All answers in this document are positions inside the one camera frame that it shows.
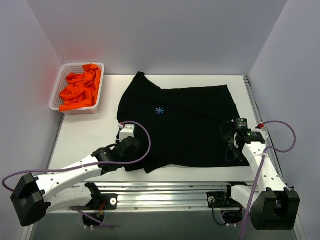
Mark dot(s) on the black t-shirt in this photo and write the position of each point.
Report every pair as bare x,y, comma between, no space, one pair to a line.
183,126

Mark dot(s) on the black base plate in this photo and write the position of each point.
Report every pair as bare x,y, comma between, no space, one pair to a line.
107,201
221,199

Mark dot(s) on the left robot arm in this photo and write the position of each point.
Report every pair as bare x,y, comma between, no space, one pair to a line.
35,196

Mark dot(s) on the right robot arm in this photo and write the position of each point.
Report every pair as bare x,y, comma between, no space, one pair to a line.
269,203

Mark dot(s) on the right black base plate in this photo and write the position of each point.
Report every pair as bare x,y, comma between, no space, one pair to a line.
221,199

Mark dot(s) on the white plastic basket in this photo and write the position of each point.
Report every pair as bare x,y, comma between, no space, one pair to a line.
61,83

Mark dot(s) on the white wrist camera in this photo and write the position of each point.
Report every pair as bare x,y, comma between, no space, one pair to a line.
261,128
125,131

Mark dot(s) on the orange t-shirt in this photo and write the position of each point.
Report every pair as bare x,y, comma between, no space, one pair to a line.
82,89

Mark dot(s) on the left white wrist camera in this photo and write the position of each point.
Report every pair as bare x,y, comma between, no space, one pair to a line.
125,131

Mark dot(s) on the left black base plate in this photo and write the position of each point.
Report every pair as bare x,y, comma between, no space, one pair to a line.
107,201

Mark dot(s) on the aluminium rail frame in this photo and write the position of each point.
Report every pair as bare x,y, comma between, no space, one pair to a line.
162,196

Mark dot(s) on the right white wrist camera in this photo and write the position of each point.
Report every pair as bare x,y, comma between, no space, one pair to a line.
261,128

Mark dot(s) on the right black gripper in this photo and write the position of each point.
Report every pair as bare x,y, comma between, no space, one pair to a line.
229,136

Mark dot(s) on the right side aluminium rail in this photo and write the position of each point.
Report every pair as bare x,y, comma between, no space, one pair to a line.
258,118

